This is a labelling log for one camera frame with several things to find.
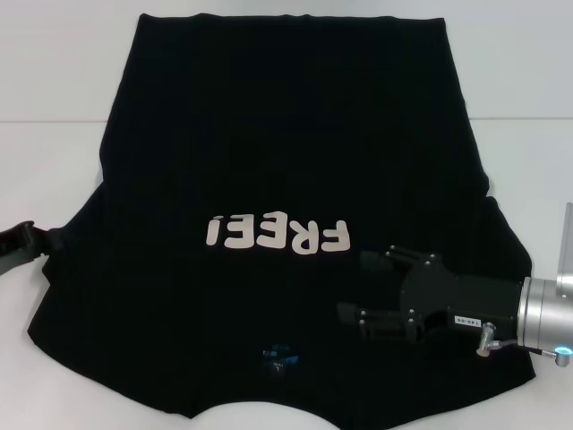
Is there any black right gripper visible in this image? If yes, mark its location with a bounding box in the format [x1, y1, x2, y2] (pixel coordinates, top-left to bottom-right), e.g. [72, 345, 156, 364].
[336, 245, 523, 345]

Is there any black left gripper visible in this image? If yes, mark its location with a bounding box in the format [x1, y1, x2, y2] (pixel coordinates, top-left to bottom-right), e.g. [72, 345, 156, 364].
[0, 221, 64, 279]

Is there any black shirt with FREE print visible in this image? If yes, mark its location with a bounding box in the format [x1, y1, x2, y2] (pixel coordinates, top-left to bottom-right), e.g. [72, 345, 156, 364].
[26, 13, 538, 430]

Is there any silver plug connector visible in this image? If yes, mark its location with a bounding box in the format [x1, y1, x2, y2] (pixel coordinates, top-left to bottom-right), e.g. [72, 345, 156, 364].
[475, 322, 497, 358]

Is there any grey cable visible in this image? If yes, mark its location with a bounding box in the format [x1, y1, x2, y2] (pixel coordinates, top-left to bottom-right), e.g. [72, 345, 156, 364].
[492, 339, 561, 359]

